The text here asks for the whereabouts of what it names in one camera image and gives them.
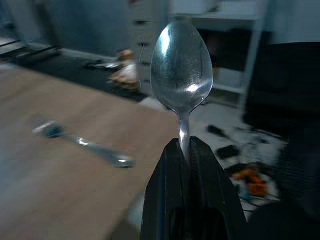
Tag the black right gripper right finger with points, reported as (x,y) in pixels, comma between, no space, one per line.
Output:
(212,190)

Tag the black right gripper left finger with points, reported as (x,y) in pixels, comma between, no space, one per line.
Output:
(167,195)

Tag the silver metal spoon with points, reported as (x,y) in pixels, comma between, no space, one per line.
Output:
(182,67)

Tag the orange toy on floor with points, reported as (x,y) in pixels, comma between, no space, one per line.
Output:
(251,180)

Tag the silver metal fork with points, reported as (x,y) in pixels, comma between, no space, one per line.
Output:
(85,143)

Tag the doll on floor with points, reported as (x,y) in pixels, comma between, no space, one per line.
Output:
(123,70)

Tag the white shelf unit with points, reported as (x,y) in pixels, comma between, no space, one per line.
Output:
(225,50)

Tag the white drawer cabinet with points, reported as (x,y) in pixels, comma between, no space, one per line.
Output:
(145,30)

